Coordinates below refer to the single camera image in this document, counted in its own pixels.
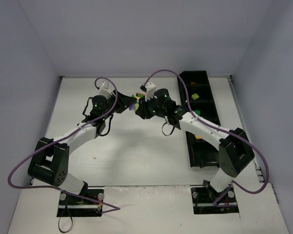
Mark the black compartment bin row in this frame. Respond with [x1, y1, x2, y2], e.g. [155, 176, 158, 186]
[177, 71, 220, 168]

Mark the black loop cable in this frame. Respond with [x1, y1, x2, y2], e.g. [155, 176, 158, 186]
[58, 215, 73, 234]

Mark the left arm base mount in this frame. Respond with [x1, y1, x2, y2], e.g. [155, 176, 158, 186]
[57, 192, 103, 217]

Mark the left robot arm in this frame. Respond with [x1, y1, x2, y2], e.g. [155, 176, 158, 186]
[27, 91, 136, 197]

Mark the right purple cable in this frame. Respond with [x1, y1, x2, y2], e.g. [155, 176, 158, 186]
[144, 69, 271, 207]

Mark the purple square lego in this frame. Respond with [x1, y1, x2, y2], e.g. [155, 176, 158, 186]
[129, 104, 135, 110]

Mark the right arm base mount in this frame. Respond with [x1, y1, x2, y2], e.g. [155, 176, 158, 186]
[190, 181, 239, 215]

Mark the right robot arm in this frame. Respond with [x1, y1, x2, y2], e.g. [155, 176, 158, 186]
[135, 83, 254, 193]

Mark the lime green small lego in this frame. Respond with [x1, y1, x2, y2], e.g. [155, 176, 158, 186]
[191, 93, 199, 100]

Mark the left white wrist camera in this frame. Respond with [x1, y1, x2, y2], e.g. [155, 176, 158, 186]
[99, 80, 112, 99]

